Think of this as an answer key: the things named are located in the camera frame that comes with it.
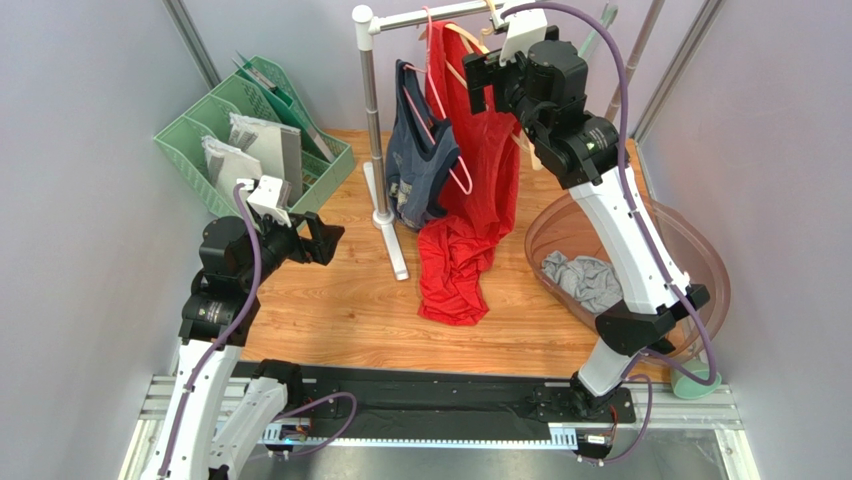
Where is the grey booklet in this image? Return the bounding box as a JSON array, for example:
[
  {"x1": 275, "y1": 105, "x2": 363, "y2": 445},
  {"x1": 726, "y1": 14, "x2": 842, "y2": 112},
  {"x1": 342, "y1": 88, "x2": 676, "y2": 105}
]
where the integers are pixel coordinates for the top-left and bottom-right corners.
[
  {"x1": 201, "y1": 136, "x2": 263, "y2": 217},
  {"x1": 228, "y1": 113, "x2": 303, "y2": 207}
]

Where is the grey garment in basin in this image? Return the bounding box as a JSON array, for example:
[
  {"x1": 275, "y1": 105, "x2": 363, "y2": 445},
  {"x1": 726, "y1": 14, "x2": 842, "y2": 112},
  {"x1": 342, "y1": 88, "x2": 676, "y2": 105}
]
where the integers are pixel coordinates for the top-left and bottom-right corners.
[{"x1": 541, "y1": 251, "x2": 623, "y2": 315}]

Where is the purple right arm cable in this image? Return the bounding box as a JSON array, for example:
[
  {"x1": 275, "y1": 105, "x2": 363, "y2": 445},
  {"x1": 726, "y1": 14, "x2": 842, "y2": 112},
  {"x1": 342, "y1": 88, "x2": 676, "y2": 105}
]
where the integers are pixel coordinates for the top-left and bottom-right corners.
[{"x1": 502, "y1": 1, "x2": 720, "y2": 465}]

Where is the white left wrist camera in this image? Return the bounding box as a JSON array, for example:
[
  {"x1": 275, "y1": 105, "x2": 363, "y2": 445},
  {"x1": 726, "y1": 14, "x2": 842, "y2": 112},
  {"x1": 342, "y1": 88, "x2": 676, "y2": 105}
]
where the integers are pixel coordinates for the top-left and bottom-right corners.
[{"x1": 236, "y1": 175, "x2": 292, "y2": 229}]

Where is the pink wire hanger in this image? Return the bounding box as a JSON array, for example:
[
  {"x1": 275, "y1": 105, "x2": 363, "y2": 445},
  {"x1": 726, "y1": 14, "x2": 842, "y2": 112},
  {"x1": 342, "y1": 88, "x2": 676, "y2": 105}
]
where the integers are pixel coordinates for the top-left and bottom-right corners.
[{"x1": 403, "y1": 5, "x2": 475, "y2": 196}]

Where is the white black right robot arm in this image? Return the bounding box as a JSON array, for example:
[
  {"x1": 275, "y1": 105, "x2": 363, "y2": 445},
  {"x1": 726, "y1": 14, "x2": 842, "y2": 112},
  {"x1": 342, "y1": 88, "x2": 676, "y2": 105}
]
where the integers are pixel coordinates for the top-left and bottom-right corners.
[{"x1": 462, "y1": 40, "x2": 710, "y2": 419}]

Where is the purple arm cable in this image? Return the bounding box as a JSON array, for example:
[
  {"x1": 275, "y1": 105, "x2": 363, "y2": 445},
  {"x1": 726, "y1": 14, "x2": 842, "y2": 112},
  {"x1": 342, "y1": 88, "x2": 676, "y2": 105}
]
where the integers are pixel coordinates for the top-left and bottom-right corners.
[
  {"x1": 156, "y1": 184, "x2": 361, "y2": 480},
  {"x1": 502, "y1": 1, "x2": 720, "y2": 465}
]

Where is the grey booklet rear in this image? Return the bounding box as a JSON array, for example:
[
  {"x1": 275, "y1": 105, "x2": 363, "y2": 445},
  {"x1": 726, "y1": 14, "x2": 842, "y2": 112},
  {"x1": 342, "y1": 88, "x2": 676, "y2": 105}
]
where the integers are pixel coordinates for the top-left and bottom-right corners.
[{"x1": 228, "y1": 113, "x2": 303, "y2": 207}]

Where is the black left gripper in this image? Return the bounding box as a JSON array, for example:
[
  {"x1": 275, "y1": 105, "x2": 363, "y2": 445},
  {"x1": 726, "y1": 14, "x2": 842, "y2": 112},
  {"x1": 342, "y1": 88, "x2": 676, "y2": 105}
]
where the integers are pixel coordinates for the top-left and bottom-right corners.
[{"x1": 240, "y1": 208, "x2": 344, "y2": 288}]

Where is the red tank top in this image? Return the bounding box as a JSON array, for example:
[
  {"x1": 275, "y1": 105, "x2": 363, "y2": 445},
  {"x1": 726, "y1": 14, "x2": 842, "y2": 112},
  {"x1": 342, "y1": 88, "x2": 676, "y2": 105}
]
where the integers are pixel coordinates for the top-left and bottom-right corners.
[{"x1": 418, "y1": 21, "x2": 521, "y2": 326}]

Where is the dark blue tank top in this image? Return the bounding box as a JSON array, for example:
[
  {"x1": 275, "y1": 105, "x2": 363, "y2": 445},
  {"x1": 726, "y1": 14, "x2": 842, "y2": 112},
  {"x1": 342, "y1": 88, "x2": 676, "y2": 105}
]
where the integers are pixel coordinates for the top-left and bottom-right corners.
[{"x1": 384, "y1": 60, "x2": 460, "y2": 231}]

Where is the mint green cup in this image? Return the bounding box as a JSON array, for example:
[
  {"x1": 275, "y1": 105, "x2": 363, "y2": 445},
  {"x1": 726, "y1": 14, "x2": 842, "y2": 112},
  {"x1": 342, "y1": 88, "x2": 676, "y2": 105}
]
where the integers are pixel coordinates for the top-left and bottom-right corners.
[{"x1": 670, "y1": 358, "x2": 722, "y2": 400}]

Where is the green plastic file organizer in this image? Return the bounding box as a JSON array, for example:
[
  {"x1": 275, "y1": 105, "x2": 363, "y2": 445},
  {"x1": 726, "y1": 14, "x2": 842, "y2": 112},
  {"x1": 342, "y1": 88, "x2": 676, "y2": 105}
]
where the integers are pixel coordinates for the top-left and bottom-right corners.
[{"x1": 154, "y1": 55, "x2": 356, "y2": 216}]

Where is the grey booklet front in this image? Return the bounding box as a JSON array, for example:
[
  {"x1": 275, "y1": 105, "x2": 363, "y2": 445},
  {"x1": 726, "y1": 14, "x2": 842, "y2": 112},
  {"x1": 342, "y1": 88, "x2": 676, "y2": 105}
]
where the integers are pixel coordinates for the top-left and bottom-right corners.
[{"x1": 201, "y1": 136, "x2": 263, "y2": 217}]

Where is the cream plastic hanger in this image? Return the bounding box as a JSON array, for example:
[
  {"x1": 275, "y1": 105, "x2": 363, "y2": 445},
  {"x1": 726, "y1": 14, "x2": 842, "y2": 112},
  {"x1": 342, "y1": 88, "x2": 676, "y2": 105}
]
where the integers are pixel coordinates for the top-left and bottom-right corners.
[{"x1": 445, "y1": 1, "x2": 547, "y2": 171}]

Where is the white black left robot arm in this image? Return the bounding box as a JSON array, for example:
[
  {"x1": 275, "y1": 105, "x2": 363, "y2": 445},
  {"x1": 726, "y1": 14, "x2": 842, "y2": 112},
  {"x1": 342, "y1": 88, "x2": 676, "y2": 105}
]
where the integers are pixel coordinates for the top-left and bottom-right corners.
[{"x1": 141, "y1": 212, "x2": 345, "y2": 479}]

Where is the transparent brown plastic basin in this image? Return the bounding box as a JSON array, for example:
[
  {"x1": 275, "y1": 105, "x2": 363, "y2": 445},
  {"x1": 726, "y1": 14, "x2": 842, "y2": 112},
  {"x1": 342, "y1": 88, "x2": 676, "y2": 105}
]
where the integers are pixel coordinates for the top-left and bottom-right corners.
[{"x1": 525, "y1": 195, "x2": 731, "y2": 339}]

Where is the white metal clothes rack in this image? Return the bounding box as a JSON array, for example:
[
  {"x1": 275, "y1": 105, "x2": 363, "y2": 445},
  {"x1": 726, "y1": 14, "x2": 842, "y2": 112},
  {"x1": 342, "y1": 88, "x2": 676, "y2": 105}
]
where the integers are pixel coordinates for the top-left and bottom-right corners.
[{"x1": 351, "y1": 1, "x2": 666, "y2": 281}]

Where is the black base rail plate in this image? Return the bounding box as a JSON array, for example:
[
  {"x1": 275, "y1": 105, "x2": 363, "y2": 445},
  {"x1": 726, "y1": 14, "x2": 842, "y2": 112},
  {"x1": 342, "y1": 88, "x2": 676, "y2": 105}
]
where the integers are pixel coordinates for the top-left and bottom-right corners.
[{"x1": 232, "y1": 361, "x2": 637, "y2": 442}]

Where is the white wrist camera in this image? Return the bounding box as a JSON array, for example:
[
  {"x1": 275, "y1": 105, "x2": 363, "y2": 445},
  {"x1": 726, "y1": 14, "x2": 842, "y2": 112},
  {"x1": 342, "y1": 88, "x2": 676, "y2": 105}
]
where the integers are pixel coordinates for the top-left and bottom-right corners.
[
  {"x1": 492, "y1": 0, "x2": 548, "y2": 67},
  {"x1": 236, "y1": 175, "x2": 292, "y2": 229}
]

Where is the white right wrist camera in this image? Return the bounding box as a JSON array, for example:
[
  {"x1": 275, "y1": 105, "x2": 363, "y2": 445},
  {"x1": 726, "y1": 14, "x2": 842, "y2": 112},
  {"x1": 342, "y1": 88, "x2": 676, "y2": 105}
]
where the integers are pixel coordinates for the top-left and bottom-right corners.
[{"x1": 492, "y1": 0, "x2": 548, "y2": 67}]

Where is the green clipboard in organizer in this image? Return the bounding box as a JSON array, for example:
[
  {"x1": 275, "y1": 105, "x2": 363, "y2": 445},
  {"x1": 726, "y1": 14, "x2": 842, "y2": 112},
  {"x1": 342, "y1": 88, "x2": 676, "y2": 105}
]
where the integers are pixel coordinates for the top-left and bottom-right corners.
[{"x1": 232, "y1": 53, "x2": 335, "y2": 163}]

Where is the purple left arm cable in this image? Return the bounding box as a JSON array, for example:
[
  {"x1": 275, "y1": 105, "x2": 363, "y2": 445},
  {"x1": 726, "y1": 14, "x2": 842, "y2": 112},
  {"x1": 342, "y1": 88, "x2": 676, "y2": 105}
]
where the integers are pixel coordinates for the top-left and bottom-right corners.
[{"x1": 156, "y1": 184, "x2": 361, "y2": 480}]

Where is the mint green hanger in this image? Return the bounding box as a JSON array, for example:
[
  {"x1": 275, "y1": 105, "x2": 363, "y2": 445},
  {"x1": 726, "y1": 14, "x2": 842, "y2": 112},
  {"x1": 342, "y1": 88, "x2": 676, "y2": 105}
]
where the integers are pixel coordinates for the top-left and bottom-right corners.
[{"x1": 578, "y1": 2, "x2": 619, "y2": 62}]

